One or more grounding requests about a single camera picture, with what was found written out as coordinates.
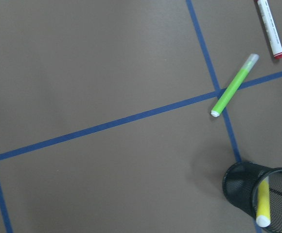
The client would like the black mesh pen cup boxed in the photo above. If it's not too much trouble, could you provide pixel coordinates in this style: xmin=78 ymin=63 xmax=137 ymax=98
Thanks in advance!
xmin=222 ymin=161 xmax=282 ymax=233

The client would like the green highlighter pen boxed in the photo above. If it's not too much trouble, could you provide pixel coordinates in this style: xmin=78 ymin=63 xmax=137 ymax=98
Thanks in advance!
xmin=210 ymin=53 xmax=259 ymax=117

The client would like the red white marker pen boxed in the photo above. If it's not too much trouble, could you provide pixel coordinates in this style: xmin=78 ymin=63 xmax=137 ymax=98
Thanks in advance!
xmin=255 ymin=0 xmax=282 ymax=60

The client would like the yellow highlighter pen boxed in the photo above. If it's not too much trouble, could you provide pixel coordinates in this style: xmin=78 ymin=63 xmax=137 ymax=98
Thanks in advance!
xmin=256 ymin=177 xmax=271 ymax=228

